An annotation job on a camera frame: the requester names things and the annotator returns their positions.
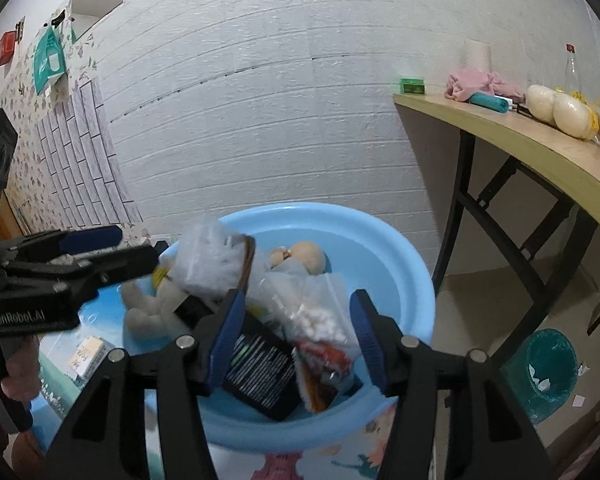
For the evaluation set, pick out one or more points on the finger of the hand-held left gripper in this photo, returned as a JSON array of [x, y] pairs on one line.
[[92, 239], [125, 260]]

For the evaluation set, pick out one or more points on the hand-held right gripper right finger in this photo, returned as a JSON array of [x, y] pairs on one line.
[[366, 342]]

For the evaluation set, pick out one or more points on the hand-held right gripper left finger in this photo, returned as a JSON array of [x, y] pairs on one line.
[[225, 347]]

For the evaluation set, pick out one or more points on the black box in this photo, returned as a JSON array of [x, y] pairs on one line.
[[260, 365]]

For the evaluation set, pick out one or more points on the dark red snack packet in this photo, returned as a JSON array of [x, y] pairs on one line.
[[325, 362]]

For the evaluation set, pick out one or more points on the bag of white cotton balls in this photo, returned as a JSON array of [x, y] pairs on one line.
[[320, 322]]

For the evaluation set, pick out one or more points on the white and yellow plush toy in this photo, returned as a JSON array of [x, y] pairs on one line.
[[155, 305]]

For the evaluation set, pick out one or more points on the clear bag with white fluff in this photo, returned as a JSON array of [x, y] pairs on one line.
[[205, 255]]

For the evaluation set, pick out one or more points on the light blue plastic basin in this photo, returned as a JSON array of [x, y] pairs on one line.
[[360, 245]]

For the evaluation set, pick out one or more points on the doll with beige head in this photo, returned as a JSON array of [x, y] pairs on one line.
[[305, 255]]

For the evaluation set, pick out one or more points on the person's left hand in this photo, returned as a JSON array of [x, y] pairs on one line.
[[22, 375]]

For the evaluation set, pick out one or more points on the wooden door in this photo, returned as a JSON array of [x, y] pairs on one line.
[[10, 220]]

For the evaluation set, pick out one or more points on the pale flat packet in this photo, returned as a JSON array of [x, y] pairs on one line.
[[87, 355]]

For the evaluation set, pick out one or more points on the printed tablecloth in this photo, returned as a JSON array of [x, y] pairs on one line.
[[60, 385]]

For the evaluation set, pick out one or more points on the green trash bin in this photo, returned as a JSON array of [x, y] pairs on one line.
[[517, 395]]

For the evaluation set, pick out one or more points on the teal hanging bag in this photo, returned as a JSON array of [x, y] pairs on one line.
[[49, 60]]

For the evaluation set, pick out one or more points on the white paper scrap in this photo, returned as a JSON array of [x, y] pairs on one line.
[[578, 400], [583, 369]]

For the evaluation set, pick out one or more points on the wooden folding desk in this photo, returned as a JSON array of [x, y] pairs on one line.
[[530, 140]]

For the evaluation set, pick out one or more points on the small green box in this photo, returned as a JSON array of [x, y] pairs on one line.
[[412, 86]]

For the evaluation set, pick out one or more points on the teal tube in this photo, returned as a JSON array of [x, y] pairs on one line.
[[490, 102]]

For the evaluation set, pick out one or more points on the pink cloth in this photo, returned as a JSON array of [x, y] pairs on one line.
[[472, 85]]

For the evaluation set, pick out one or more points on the small black object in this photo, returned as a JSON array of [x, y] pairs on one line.
[[522, 109]]

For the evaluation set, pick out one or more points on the cream round object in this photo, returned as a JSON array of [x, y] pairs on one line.
[[572, 115], [540, 102]]

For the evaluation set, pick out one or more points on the stack of paper cups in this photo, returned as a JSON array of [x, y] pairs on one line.
[[477, 55]]

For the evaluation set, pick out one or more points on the yellow net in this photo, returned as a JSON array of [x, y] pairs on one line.
[[594, 120]]

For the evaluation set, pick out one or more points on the glass bottle with red cap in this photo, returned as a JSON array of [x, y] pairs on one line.
[[572, 72]]

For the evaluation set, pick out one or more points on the red wall box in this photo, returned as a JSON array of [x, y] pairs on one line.
[[6, 49]]

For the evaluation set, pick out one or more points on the black wall hook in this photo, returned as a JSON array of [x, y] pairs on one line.
[[56, 19]]

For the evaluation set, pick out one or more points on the black wall fixture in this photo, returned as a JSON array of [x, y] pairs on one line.
[[20, 27]]

